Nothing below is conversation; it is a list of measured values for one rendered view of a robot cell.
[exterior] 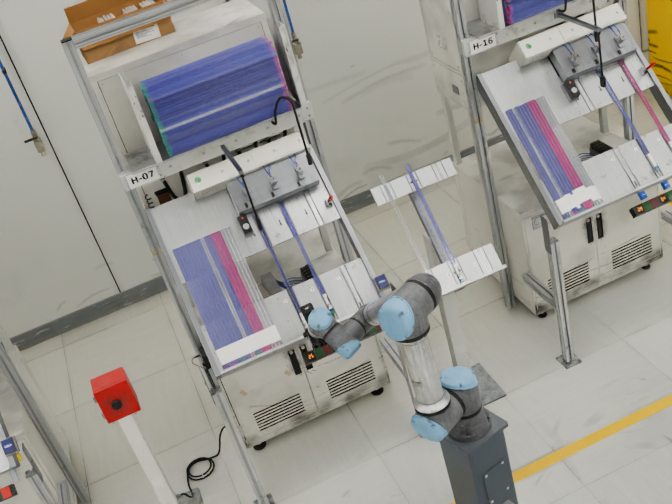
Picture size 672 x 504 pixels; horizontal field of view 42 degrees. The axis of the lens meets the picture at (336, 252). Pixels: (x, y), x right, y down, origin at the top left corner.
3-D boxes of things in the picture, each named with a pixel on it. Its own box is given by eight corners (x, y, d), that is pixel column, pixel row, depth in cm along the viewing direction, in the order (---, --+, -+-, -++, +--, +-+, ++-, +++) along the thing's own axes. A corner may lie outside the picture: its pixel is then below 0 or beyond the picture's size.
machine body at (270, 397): (394, 393, 398) (363, 283, 365) (251, 459, 385) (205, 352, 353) (343, 321, 452) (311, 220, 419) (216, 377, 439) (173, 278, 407)
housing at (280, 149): (309, 161, 358) (310, 146, 344) (196, 206, 349) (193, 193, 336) (301, 144, 360) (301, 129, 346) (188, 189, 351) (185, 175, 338)
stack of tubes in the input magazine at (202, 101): (294, 109, 336) (274, 42, 322) (169, 158, 327) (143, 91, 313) (284, 99, 346) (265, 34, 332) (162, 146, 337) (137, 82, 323)
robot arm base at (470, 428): (500, 422, 291) (496, 400, 286) (468, 449, 285) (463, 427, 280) (468, 402, 303) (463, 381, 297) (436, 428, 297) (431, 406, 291)
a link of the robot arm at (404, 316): (469, 420, 281) (432, 282, 254) (443, 452, 273) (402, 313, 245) (438, 410, 289) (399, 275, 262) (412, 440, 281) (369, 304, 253)
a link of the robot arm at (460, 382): (489, 397, 288) (482, 366, 281) (466, 424, 281) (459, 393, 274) (458, 387, 296) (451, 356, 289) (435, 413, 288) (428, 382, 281)
